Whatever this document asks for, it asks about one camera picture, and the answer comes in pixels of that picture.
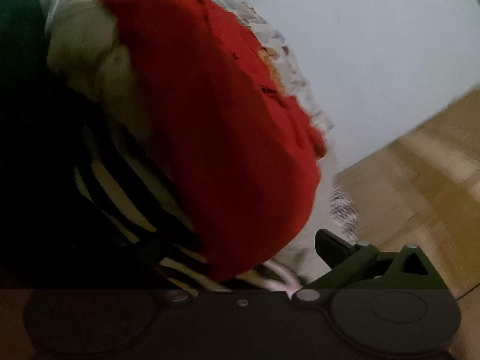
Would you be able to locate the red long-sleeve sweater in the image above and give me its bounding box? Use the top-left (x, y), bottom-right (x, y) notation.
top-left (100, 0), bottom-right (326, 281)

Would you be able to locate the patterned grey circle-print duvet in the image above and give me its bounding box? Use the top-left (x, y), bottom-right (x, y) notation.
top-left (14, 0), bottom-right (362, 293)

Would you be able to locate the wooden plywood wardrobe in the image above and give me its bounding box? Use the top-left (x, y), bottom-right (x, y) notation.
top-left (337, 88), bottom-right (479, 297)

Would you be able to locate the black white striped bedsheet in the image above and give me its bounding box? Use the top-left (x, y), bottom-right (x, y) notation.
top-left (75, 155), bottom-right (232, 293)

